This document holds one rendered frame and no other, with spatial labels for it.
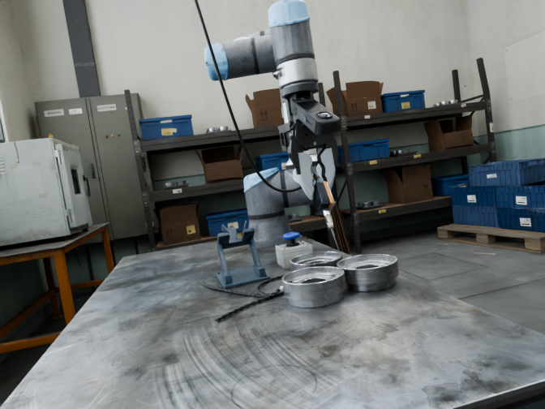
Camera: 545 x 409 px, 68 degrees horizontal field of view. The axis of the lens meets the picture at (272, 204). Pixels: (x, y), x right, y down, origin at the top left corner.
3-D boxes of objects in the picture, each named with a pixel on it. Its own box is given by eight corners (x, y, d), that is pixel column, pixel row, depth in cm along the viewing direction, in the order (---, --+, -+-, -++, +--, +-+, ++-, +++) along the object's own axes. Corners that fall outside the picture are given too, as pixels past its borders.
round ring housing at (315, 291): (352, 287, 71) (349, 264, 70) (341, 309, 61) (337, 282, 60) (295, 289, 74) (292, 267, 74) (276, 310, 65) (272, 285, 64)
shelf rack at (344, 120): (504, 226, 483) (487, 56, 467) (357, 254, 442) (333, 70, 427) (470, 221, 538) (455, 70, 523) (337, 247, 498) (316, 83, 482)
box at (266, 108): (303, 122, 428) (298, 85, 425) (251, 129, 421) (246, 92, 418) (297, 127, 463) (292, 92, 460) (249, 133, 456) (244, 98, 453)
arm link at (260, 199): (249, 213, 133) (243, 172, 132) (289, 207, 132) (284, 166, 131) (245, 217, 121) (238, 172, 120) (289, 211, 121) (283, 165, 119)
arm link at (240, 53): (225, 36, 126) (198, 35, 81) (260, 31, 125) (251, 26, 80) (233, 75, 130) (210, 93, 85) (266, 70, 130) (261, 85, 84)
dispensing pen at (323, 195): (335, 246, 68) (309, 167, 76) (328, 256, 71) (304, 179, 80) (346, 244, 69) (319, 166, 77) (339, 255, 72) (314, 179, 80)
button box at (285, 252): (315, 264, 92) (311, 243, 91) (285, 269, 90) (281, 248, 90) (304, 257, 99) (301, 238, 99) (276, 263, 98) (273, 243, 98)
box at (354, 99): (389, 113, 454) (385, 79, 451) (343, 118, 436) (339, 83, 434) (370, 118, 493) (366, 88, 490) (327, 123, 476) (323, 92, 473)
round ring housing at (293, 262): (299, 271, 87) (297, 252, 86) (348, 269, 83) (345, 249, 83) (285, 286, 77) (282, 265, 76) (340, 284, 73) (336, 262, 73)
